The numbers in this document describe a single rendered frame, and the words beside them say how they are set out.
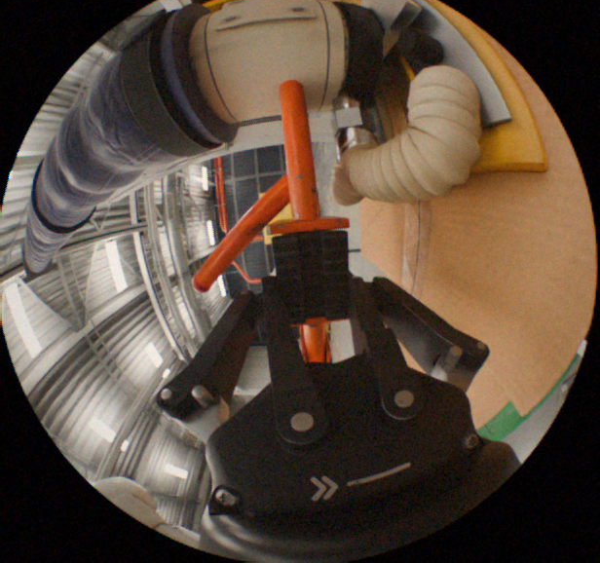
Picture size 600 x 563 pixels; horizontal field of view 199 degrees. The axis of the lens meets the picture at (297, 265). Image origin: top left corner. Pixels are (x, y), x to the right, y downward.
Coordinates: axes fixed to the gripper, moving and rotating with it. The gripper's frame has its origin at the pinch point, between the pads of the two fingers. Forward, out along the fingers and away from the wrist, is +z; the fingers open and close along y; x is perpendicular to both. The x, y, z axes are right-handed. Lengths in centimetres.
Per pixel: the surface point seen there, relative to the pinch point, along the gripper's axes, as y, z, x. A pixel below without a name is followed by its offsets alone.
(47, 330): -512, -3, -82
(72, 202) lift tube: -35.4, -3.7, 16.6
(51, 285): -511, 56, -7
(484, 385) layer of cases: 53, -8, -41
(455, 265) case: 13.1, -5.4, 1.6
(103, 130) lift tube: -17.8, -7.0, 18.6
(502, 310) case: 13.0, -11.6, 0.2
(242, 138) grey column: -29, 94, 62
